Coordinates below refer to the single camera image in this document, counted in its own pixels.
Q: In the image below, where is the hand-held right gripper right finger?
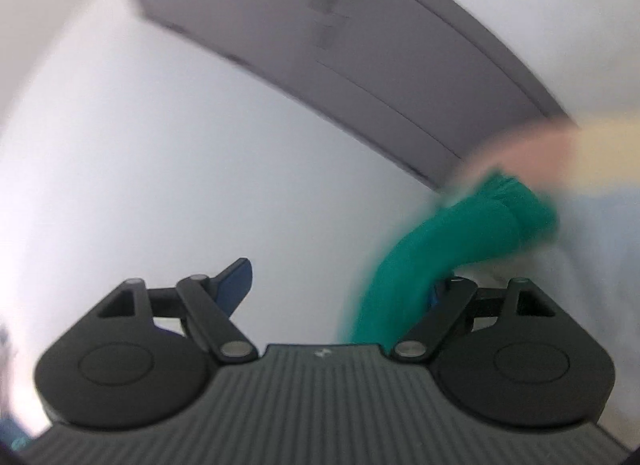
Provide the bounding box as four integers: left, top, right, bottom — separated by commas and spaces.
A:
390, 277, 557, 362

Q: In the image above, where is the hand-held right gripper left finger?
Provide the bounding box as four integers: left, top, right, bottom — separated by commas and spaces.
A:
97, 257, 258, 365

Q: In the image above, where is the green sweatshirt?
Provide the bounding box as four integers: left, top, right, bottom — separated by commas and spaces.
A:
339, 169, 560, 346

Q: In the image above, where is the grey door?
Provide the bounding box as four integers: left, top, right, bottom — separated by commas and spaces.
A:
119, 0, 582, 187

